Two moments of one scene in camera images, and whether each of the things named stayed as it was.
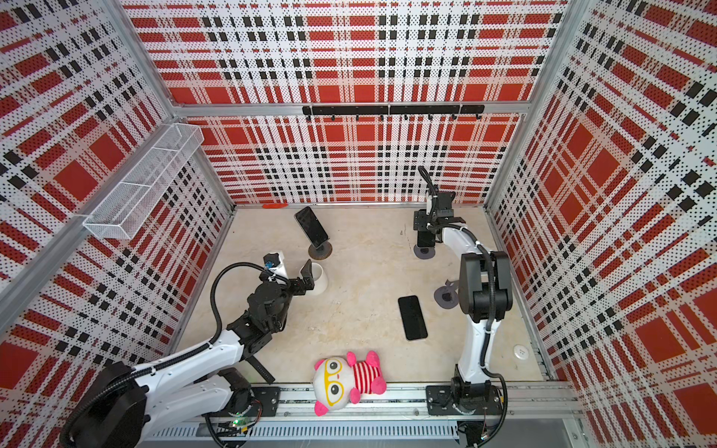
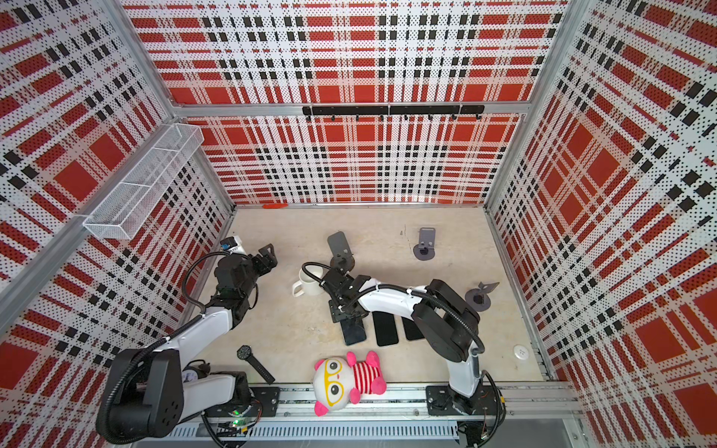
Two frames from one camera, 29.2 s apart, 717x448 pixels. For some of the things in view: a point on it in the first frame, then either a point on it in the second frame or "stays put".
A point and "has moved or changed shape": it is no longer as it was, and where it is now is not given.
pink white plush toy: x=336 y=380 stays put
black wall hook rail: x=405 y=110 stays put
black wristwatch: x=268 y=377 stays put
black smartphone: x=412 y=316 has moved or changed shape
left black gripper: x=307 y=279 → x=270 y=259
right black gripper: x=420 y=219 → x=336 y=313
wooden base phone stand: x=322 y=253 → x=343 y=257
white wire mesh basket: x=144 y=185 stays put
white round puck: x=521 y=352 stays put
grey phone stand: x=424 y=252 stays put
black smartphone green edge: x=312 y=226 → x=353 y=330
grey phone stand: x=446 y=296 has moved or changed shape
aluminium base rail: x=547 y=413 stays put
